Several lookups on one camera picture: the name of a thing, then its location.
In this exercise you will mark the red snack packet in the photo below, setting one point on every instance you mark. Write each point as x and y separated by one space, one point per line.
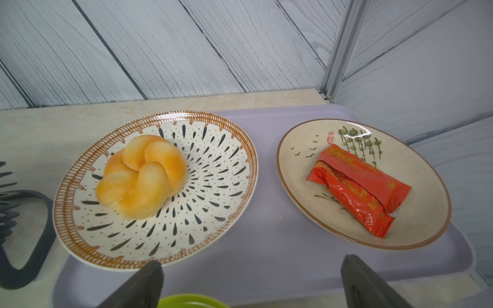
370 195

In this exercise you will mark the knotted bread roll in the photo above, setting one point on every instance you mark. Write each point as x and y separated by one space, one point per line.
139 179

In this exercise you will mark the lime green bowl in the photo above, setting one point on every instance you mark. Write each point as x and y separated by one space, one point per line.
190 301

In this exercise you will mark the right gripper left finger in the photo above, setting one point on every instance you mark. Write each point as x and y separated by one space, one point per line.
143 289

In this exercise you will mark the dark grey desk fan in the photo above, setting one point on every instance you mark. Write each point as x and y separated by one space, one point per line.
27 234

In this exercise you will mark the lilac plastic tray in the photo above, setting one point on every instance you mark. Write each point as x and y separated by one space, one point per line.
273 252

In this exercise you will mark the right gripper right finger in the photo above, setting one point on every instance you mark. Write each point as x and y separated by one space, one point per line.
365 288

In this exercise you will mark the beige plate with leaf pattern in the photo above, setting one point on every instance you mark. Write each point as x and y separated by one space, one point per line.
421 219

